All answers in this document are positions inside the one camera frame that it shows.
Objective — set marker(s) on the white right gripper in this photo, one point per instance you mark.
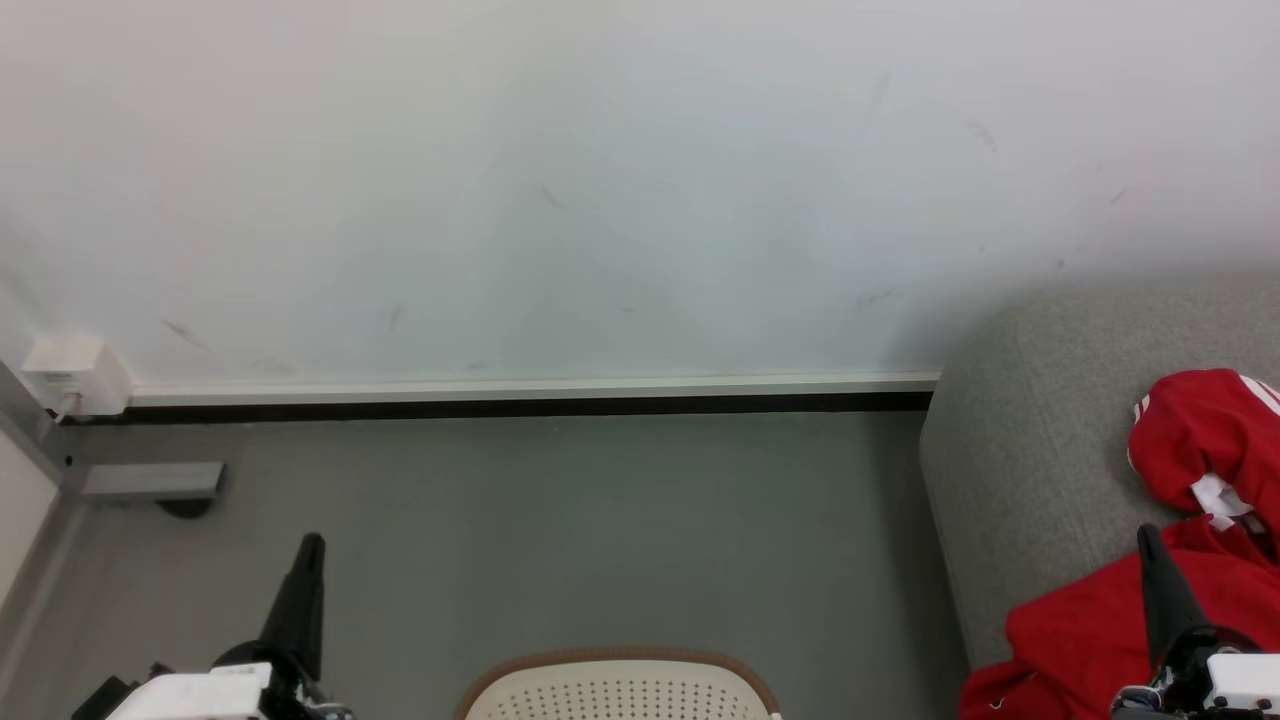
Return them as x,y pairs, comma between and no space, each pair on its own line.
1240,685

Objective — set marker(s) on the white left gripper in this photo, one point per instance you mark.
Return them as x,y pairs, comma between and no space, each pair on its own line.
195,695

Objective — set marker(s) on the red garment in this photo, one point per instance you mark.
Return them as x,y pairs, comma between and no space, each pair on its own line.
1080,625

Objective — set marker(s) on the grey fabric sofa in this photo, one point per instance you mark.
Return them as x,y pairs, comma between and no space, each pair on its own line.
1040,440

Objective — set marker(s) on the black round foot pad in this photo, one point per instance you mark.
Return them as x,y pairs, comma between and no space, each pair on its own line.
187,509

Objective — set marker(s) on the grey metal foot bar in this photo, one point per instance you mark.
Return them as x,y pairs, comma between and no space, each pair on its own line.
152,481

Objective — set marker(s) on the white and black baseboard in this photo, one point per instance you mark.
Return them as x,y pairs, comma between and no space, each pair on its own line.
530,395

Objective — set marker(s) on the cream perforated laundry basket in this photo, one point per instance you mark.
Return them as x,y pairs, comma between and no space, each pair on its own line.
615,690

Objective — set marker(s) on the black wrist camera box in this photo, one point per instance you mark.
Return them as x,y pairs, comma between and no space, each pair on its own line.
100,698

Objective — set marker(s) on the white wall socket box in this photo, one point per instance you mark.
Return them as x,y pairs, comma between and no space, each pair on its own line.
75,375

